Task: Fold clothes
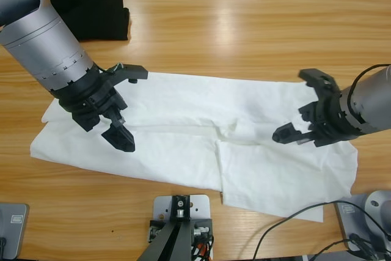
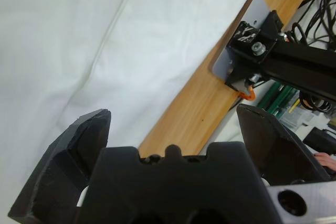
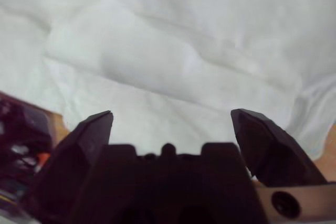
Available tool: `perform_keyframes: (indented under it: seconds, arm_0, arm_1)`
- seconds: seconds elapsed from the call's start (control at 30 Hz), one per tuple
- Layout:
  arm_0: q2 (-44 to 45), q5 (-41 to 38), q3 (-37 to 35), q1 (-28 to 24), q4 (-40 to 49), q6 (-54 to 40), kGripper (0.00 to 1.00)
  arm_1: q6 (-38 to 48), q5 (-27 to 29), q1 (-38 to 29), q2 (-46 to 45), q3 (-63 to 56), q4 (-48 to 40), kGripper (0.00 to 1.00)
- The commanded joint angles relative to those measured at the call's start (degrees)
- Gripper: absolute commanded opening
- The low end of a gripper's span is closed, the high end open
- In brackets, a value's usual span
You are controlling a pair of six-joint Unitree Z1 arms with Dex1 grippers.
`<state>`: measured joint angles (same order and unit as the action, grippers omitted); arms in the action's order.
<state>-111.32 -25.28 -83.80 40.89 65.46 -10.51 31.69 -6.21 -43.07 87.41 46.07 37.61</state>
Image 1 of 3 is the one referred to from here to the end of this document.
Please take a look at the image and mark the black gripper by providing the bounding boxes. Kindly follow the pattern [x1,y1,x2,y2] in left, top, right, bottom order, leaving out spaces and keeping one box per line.
[50,70,136,153]
[271,92,363,148]

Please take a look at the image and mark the thin black cable bundle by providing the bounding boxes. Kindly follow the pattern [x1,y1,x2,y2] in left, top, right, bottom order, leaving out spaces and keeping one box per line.
[189,233,216,261]

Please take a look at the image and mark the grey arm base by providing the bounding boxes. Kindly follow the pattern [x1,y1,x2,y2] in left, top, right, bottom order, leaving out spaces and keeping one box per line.
[0,202,31,260]
[334,189,391,252]

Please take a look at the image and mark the long black cable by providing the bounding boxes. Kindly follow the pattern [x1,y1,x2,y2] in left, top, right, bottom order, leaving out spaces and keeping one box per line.
[253,200,391,261]

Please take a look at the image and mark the black cable with plug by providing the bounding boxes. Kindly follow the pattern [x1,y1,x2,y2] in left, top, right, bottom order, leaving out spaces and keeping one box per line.
[311,232,391,261]

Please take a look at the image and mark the white T-shirt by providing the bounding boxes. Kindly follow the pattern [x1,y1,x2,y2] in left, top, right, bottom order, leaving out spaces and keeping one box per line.
[30,71,358,222]

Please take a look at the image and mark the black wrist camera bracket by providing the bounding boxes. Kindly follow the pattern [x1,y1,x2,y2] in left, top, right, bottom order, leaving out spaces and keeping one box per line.
[105,64,150,86]
[298,68,342,98]

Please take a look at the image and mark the black post with brackets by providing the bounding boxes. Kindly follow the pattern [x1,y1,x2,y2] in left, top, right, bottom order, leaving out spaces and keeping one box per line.
[137,194,214,261]

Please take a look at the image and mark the white mount plate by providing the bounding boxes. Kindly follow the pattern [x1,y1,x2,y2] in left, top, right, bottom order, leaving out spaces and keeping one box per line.
[152,194,213,261]

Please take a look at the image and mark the black folded garment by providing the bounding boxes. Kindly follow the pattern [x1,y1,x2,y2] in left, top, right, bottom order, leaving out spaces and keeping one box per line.
[48,0,131,42]

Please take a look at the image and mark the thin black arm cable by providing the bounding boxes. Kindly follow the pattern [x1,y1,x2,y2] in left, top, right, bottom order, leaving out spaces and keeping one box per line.
[348,64,391,115]

